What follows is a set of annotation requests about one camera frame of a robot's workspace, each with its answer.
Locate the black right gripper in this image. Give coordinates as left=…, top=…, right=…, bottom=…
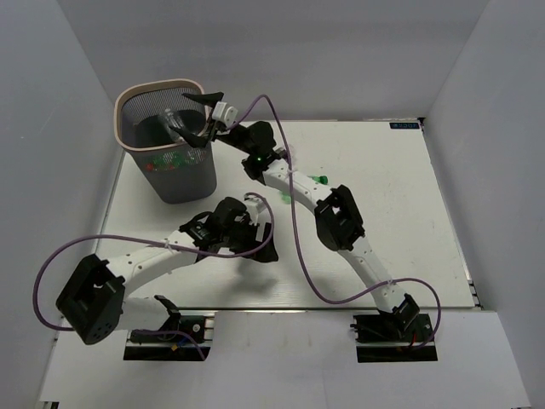
left=174, top=90, right=256, bottom=155

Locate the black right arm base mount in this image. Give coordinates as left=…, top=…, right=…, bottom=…
left=350, top=314, right=438, bottom=364

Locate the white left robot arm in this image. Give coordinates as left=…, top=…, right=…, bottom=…
left=56, top=194, right=278, bottom=345

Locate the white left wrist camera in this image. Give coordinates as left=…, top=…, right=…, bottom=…
left=244, top=193, right=267, bottom=222

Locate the green plastic bottle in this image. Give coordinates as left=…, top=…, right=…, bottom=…
left=279, top=175, right=329, bottom=205
left=144, top=152, right=206, bottom=172

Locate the clear bottle front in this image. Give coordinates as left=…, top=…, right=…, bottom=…
left=158, top=108, right=197, bottom=144

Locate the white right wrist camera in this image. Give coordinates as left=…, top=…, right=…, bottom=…
left=211, top=101, right=238, bottom=129

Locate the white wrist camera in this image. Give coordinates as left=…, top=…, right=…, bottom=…
left=211, top=101, right=238, bottom=129
left=244, top=193, right=267, bottom=222

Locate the grey mesh waste bin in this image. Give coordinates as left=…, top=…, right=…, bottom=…
left=113, top=78, right=217, bottom=205

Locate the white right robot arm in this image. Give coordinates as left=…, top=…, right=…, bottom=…
left=171, top=92, right=420, bottom=340

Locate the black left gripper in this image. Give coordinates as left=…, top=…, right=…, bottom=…
left=222, top=216, right=278, bottom=262

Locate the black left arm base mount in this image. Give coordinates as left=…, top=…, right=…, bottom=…
left=123, top=295, right=214, bottom=362

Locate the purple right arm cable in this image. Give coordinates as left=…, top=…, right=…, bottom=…
left=225, top=94, right=440, bottom=351

